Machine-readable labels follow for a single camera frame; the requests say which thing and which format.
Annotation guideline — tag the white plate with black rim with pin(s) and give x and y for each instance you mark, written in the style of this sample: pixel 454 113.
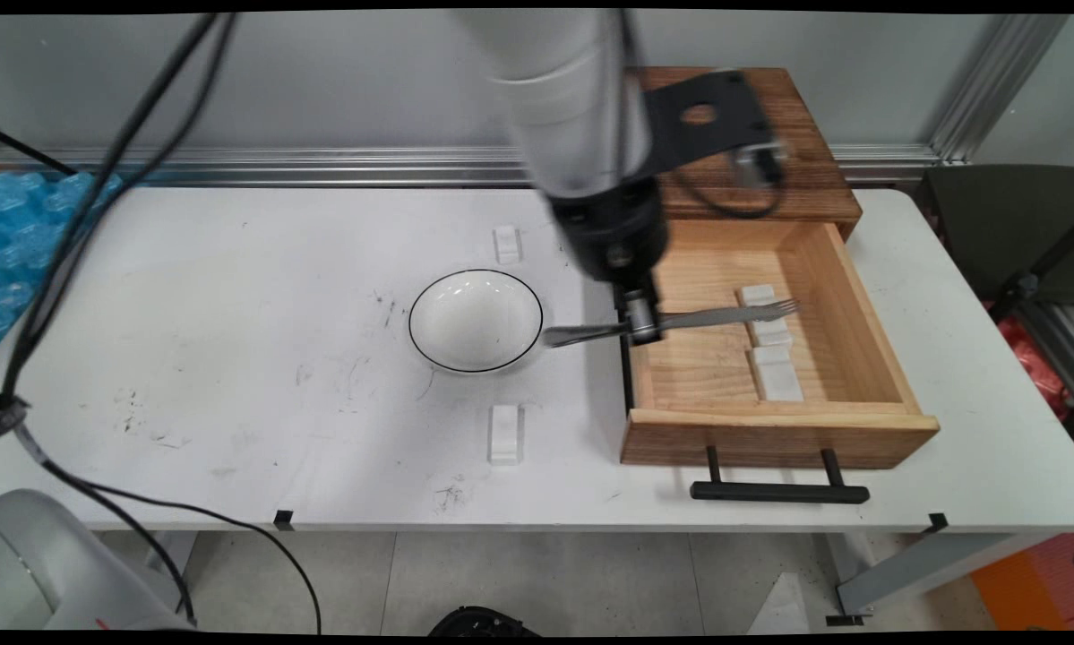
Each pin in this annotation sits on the white plate with black rim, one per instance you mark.
pixel 476 321

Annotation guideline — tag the silver fork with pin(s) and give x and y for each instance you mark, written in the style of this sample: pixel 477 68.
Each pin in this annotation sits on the silver fork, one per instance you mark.
pixel 769 311

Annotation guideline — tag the light wooden drawer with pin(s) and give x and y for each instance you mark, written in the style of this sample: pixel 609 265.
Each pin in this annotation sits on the light wooden drawer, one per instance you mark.
pixel 707 376

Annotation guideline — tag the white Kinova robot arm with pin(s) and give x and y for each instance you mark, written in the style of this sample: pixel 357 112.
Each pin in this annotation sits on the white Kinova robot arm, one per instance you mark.
pixel 559 107

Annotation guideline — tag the black table edge clip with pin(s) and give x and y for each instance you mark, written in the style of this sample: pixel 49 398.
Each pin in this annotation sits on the black table edge clip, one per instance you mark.
pixel 284 519
pixel 938 523

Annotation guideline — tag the silver table knife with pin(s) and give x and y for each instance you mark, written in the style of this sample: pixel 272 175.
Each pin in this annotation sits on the silver table knife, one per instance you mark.
pixel 581 335

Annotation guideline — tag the red plastic bag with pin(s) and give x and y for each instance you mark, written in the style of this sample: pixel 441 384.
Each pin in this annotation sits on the red plastic bag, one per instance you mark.
pixel 1034 363

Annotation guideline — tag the small white cutlery rest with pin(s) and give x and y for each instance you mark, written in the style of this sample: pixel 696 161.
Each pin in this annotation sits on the small white cutlery rest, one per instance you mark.
pixel 507 244
pixel 778 376
pixel 759 294
pixel 505 434

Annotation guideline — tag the blue bubble wrap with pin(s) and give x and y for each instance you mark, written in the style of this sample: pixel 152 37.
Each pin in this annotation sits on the blue bubble wrap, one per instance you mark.
pixel 26 242

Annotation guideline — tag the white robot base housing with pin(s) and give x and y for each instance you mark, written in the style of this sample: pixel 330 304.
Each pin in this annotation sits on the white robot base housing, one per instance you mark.
pixel 53 564

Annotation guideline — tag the slanted aluminium profile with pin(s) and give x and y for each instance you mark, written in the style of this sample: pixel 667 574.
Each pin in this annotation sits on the slanted aluminium profile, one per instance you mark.
pixel 993 90

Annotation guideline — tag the grey table leg with foot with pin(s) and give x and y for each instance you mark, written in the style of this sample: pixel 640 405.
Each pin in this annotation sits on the grey table leg with foot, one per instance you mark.
pixel 913 569

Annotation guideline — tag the horizontal aluminium rail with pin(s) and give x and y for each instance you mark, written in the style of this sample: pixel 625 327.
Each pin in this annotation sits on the horizontal aluminium rail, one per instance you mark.
pixel 322 164

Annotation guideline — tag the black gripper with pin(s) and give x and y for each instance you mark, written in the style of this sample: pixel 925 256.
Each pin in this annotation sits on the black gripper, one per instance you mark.
pixel 613 237

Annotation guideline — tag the dark wooden cabinet box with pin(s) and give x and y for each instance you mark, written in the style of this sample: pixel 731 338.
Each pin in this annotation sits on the dark wooden cabinet box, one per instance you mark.
pixel 814 179

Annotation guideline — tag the black round floor object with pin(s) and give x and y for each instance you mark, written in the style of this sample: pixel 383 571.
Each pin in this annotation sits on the black round floor object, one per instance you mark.
pixel 478 623

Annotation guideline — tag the orange box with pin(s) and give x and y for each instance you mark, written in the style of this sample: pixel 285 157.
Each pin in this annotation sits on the orange box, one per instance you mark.
pixel 1038 582

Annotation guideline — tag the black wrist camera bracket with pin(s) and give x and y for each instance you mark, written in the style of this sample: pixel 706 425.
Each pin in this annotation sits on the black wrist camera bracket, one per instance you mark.
pixel 707 112

